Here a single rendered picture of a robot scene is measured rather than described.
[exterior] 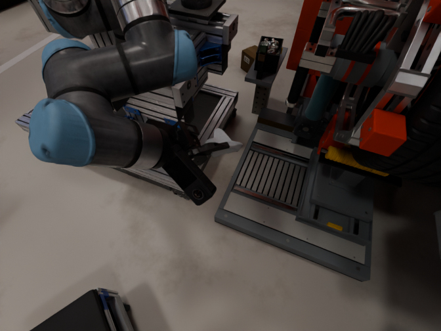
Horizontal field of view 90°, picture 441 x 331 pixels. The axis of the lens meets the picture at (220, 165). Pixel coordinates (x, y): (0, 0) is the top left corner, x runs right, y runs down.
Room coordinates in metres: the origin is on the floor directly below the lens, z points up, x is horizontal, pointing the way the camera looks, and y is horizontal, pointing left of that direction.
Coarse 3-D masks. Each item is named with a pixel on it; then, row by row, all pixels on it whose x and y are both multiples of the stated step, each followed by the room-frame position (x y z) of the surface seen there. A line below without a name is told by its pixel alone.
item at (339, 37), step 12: (336, 36) 0.74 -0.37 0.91; (384, 48) 0.67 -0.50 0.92; (336, 60) 0.68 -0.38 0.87; (348, 60) 0.66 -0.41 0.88; (384, 60) 0.63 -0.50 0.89; (396, 60) 0.63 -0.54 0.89; (324, 72) 0.69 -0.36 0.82; (336, 72) 0.67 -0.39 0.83; (348, 72) 0.65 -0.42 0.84; (360, 72) 0.64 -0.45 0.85; (372, 72) 0.63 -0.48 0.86; (384, 72) 0.62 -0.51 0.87; (360, 84) 0.64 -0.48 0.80; (372, 84) 0.62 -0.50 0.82; (384, 84) 0.62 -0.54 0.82
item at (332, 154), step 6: (324, 150) 0.58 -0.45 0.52; (330, 150) 0.56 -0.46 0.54; (336, 150) 0.56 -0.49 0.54; (342, 150) 0.56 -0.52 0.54; (330, 156) 0.55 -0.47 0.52; (336, 156) 0.54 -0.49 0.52; (342, 156) 0.54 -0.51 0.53; (348, 156) 0.53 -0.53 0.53; (342, 162) 0.52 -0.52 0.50; (348, 162) 0.52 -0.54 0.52; (354, 162) 0.51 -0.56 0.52; (360, 168) 0.50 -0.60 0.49; (366, 168) 0.49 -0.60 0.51; (378, 174) 0.47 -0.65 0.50; (384, 174) 0.46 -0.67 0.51
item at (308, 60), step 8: (304, 48) 0.60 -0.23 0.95; (312, 48) 0.60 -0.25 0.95; (336, 48) 0.60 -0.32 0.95; (304, 56) 0.59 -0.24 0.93; (312, 56) 0.58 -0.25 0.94; (320, 56) 0.58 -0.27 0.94; (328, 56) 0.57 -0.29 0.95; (304, 64) 0.59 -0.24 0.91; (312, 64) 0.58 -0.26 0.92; (320, 64) 0.57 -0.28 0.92; (328, 64) 0.56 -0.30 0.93; (328, 72) 0.56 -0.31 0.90
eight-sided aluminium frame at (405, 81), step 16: (416, 32) 0.51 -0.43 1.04; (432, 32) 0.53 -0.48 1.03; (416, 48) 0.48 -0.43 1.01; (432, 48) 0.48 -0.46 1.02; (400, 64) 0.47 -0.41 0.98; (432, 64) 0.45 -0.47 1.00; (400, 80) 0.44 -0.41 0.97; (416, 80) 0.43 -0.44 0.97; (384, 96) 0.44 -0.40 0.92; (400, 96) 0.45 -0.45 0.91; (416, 96) 0.42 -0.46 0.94; (352, 112) 0.70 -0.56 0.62; (368, 112) 0.45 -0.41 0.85; (336, 128) 0.62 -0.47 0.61; (352, 128) 0.61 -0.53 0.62; (352, 144) 0.45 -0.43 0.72
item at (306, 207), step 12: (312, 156) 0.80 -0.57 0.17; (312, 168) 0.72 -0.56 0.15; (312, 180) 0.64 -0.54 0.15; (300, 204) 0.49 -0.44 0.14; (312, 204) 0.48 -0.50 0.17; (300, 216) 0.41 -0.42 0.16; (312, 216) 0.41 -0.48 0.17; (324, 216) 0.42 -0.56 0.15; (336, 216) 0.42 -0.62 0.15; (348, 216) 0.42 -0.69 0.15; (324, 228) 0.36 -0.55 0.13; (336, 228) 0.35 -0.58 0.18; (348, 228) 0.35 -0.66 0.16; (360, 228) 0.35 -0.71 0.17; (372, 228) 0.35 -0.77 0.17; (360, 240) 0.29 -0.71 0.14
